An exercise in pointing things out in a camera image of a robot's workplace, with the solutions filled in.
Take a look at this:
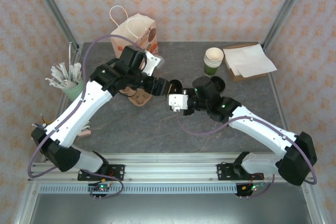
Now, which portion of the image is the brown pulp cup carrier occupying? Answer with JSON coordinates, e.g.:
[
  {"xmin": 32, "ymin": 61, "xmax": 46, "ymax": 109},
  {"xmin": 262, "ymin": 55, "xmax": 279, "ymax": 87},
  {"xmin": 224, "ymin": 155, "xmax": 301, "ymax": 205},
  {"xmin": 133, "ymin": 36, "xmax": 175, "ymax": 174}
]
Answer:
[{"xmin": 119, "ymin": 86, "xmax": 153, "ymax": 107}]

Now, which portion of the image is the donut print paper bag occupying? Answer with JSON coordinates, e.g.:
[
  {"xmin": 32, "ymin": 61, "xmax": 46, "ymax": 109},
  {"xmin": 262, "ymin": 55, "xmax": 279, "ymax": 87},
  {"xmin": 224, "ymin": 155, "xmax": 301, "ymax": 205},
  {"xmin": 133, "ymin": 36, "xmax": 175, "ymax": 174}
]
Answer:
[{"xmin": 109, "ymin": 5, "xmax": 160, "ymax": 57}]

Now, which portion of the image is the white napkin stack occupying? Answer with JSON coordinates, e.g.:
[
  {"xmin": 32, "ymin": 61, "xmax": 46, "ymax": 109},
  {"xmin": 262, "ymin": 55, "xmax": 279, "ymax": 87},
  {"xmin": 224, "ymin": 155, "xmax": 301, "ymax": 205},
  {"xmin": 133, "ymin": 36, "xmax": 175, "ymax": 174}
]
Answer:
[{"xmin": 223, "ymin": 43, "xmax": 278, "ymax": 78}]

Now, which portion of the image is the stack of black cup lids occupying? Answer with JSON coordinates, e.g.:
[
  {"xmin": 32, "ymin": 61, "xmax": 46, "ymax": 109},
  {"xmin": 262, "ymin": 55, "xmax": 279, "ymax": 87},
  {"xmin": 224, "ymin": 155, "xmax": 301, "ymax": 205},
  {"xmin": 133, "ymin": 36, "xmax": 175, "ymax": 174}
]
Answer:
[{"xmin": 213, "ymin": 76, "xmax": 226, "ymax": 93}]

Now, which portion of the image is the stack of green paper cups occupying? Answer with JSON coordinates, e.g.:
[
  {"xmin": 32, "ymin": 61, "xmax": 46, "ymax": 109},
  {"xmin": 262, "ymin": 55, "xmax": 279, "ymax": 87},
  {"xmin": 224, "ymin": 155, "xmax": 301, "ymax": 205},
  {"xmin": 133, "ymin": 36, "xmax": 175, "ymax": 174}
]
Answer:
[{"xmin": 204, "ymin": 47, "xmax": 225, "ymax": 77}]

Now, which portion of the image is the wide paper wrapped straw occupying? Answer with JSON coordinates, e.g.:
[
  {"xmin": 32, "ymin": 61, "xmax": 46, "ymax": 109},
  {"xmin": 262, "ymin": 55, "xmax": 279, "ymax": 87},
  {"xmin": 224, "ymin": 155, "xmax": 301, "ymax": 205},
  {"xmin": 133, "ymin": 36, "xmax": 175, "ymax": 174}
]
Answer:
[{"xmin": 73, "ymin": 62, "xmax": 83, "ymax": 83}]

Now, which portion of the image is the pale green straw cup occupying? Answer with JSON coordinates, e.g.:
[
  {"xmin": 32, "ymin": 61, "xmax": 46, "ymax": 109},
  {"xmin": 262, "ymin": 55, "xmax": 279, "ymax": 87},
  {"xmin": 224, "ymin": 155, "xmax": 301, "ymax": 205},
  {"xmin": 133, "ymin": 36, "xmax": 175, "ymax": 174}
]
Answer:
[{"xmin": 62, "ymin": 78, "xmax": 85, "ymax": 101}]

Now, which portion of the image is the small pink white object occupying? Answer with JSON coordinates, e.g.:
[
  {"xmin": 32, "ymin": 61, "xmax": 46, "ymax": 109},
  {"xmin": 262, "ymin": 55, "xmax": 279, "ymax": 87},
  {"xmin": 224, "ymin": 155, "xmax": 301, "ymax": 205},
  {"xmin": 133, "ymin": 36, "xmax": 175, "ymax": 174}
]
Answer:
[{"xmin": 79, "ymin": 125, "xmax": 92, "ymax": 137}]

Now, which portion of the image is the grey metal panel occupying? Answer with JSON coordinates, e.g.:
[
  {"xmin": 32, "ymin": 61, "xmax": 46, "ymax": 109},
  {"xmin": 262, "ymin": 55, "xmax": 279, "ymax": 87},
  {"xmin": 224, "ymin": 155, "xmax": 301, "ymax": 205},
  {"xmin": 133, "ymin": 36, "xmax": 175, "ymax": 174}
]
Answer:
[{"xmin": 14, "ymin": 182, "xmax": 325, "ymax": 224}]

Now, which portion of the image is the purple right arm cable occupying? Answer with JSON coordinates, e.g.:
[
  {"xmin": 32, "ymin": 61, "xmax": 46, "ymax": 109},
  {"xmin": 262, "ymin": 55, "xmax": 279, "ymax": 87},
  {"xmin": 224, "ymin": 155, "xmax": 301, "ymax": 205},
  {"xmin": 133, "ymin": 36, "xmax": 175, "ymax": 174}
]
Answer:
[{"xmin": 177, "ymin": 113, "xmax": 318, "ymax": 198}]

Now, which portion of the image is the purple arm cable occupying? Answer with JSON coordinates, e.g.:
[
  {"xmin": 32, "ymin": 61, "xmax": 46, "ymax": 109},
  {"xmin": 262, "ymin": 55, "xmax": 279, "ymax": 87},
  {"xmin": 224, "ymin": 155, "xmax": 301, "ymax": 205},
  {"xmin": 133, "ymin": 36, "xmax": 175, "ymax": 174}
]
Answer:
[
  {"xmin": 28, "ymin": 34, "xmax": 144, "ymax": 200},
  {"xmin": 177, "ymin": 113, "xmax": 318, "ymax": 198}
]

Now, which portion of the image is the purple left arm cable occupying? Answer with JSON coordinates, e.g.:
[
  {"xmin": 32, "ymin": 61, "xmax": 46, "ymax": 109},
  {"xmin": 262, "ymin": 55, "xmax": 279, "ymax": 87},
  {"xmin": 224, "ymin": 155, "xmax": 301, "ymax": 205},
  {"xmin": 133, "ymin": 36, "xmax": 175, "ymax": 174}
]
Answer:
[{"xmin": 28, "ymin": 34, "xmax": 144, "ymax": 200}]

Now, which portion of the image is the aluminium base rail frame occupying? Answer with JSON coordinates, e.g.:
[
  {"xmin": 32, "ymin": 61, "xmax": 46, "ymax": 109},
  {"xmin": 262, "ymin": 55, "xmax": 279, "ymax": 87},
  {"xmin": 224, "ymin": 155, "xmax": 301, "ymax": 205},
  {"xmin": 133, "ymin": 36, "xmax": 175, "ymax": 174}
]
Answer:
[{"xmin": 27, "ymin": 152, "xmax": 316, "ymax": 183}]

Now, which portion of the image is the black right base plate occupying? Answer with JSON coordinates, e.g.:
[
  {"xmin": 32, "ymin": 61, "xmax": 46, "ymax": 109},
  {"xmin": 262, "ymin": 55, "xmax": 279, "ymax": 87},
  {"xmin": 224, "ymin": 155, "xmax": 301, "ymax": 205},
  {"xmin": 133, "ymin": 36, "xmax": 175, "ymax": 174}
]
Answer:
[{"xmin": 216, "ymin": 163, "xmax": 264, "ymax": 182}]

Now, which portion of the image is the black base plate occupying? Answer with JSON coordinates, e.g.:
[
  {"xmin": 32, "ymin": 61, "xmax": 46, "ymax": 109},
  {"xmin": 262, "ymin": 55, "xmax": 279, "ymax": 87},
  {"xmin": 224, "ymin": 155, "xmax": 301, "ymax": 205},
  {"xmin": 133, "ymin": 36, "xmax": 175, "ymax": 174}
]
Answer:
[
  {"xmin": 77, "ymin": 164, "xmax": 125, "ymax": 182},
  {"xmin": 216, "ymin": 163, "xmax": 264, "ymax": 182}
]

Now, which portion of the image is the aluminium table side rail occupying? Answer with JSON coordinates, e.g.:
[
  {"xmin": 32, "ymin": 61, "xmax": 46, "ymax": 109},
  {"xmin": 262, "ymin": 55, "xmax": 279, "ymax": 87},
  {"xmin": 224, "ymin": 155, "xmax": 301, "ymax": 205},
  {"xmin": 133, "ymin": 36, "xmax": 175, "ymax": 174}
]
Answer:
[{"xmin": 267, "ymin": 47, "xmax": 300, "ymax": 162}]

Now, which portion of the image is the grey slotted cable duct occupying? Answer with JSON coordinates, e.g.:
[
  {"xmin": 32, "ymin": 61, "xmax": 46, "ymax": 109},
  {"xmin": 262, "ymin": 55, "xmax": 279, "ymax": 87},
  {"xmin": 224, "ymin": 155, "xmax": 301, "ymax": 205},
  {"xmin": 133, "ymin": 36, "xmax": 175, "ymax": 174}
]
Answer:
[{"xmin": 38, "ymin": 184, "xmax": 239, "ymax": 195}]

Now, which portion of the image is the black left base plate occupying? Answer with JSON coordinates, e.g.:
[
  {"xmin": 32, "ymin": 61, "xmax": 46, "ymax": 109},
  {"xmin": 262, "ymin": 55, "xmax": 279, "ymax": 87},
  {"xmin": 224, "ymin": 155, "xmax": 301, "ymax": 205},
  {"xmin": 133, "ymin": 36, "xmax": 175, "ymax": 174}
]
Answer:
[{"xmin": 77, "ymin": 164, "xmax": 125, "ymax": 182}]

